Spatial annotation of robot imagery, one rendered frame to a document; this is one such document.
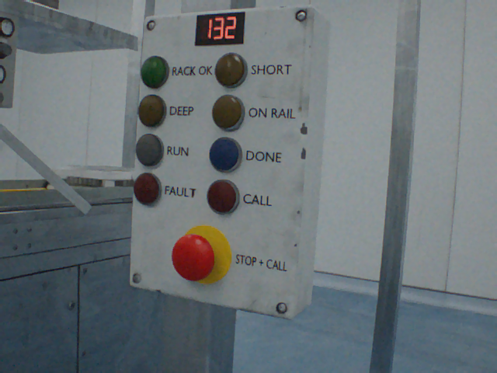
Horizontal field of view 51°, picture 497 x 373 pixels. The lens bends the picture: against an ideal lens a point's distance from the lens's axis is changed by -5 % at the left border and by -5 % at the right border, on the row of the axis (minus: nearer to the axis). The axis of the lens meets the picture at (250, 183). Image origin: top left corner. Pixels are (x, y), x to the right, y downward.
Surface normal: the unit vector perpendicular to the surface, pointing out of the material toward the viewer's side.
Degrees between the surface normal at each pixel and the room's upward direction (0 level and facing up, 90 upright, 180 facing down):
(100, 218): 90
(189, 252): 85
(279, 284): 90
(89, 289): 90
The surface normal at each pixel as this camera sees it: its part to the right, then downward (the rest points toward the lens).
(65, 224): 0.90, 0.08
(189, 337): -0.44, 0.02
